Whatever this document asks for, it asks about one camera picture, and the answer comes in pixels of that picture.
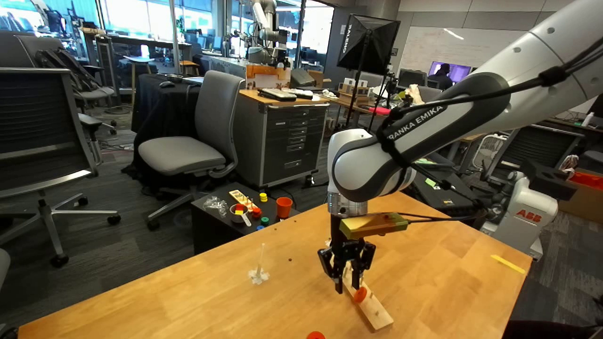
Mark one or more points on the clear plastic bag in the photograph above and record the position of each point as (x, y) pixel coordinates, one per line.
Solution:
(215, 204)

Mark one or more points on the small green toy piece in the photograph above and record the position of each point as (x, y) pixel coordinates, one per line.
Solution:
(264, 221)

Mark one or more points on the dark office chair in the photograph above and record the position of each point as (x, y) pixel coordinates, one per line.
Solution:
(91, 95)

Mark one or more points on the black armchair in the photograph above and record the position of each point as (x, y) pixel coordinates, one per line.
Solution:
(539, 153)

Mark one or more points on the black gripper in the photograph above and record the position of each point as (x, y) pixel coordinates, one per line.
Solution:
(351, 247)

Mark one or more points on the wooden peg stand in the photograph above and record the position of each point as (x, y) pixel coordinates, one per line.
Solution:
(377, 313)

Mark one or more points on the yellow-green wrist camera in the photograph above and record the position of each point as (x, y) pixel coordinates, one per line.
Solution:
(373, 225)

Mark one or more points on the small red toy piece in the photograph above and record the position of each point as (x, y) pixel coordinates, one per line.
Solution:
(255, 214)

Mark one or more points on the black case green label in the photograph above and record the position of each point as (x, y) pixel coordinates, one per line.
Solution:
(452, 197)

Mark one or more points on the grey cabinet wooden top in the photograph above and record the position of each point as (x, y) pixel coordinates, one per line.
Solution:
(283, 144)

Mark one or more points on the yellow tape strip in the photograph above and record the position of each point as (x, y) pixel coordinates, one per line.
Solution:
(507, 264)

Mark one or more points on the black keyboard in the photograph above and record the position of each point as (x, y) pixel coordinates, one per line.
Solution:
(275, 95)

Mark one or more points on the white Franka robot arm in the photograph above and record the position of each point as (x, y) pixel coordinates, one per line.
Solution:
(501, 82)

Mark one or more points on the wooden office desk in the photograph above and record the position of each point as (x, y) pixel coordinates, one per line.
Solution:
(354, 106)

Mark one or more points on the black mesh office chair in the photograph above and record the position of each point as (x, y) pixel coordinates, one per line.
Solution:
(38, 125)

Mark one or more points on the purple screen monitor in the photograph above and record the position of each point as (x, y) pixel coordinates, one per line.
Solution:
(452, 70)

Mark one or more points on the black softbox light stand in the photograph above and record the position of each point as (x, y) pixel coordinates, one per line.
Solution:
(370, 44)

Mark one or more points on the orange cardboard box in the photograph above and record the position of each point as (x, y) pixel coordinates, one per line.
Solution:
(264, 76)

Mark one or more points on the white ABB robot base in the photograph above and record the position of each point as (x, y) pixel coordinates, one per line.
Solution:
(524, 217)

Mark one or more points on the grey office chair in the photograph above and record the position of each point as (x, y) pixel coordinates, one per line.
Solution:
(181, 153)

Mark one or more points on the small yellow block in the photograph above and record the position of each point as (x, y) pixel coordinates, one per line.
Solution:
(262, 197)

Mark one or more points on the orange plastic cup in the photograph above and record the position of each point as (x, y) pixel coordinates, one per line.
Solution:
(285, 208)

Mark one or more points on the black storage crate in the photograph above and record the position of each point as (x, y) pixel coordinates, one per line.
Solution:
(209, 232)

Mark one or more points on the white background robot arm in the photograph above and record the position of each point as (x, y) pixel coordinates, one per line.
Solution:
(262, 20)

